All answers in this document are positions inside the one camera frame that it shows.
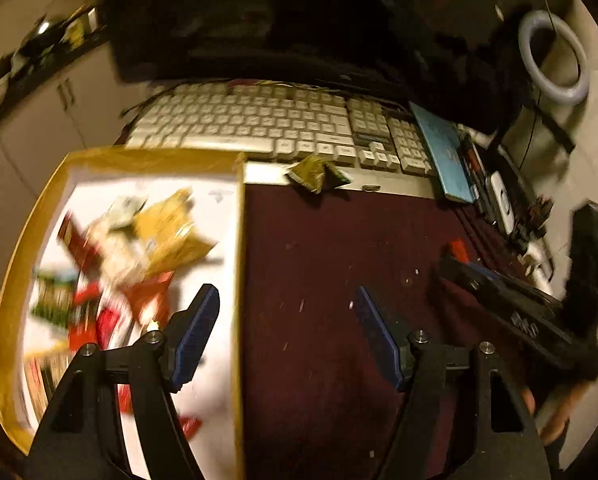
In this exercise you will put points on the white rounded device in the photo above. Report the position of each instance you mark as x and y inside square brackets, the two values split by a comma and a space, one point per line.
[501, 200]

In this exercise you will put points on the dark red desk mat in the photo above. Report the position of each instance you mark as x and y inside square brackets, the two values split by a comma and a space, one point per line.
[319, 260]

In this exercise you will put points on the red snack packet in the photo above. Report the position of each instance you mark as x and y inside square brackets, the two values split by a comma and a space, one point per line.
[459, 249]

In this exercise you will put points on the green and gold snack packet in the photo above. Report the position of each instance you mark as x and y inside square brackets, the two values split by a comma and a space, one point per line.
[319, 174]

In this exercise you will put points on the blue notebook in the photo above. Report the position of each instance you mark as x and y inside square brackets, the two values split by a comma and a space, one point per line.
[444, 150]

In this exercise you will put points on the white kitchen cabinets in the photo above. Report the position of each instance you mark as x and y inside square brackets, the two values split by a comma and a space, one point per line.
[39, 125]

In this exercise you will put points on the person's right hand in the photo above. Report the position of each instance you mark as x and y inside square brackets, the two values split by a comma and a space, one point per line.
[561, 415]

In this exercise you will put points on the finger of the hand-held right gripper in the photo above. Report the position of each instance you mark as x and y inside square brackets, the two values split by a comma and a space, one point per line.
[519, 320]
[509, 282]

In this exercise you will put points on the black computer monitor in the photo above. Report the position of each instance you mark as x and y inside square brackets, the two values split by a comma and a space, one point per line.
[279, 25]

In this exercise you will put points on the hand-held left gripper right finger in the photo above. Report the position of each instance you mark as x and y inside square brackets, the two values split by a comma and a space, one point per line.
[376, 330]

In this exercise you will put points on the pile of mixed snack packets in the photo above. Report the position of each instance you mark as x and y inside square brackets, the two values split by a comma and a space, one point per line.
[104, 280]

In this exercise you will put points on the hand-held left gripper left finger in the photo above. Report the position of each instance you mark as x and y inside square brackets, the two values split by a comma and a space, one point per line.
[199, 327]

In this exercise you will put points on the black kitchen countertop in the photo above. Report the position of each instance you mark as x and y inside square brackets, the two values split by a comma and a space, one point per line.
[29, 75]

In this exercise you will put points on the white keyboard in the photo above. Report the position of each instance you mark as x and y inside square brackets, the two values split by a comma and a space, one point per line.
[279, 125]

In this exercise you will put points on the gold-rimmed white cardboard box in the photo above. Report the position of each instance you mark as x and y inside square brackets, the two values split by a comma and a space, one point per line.
[219, 200]

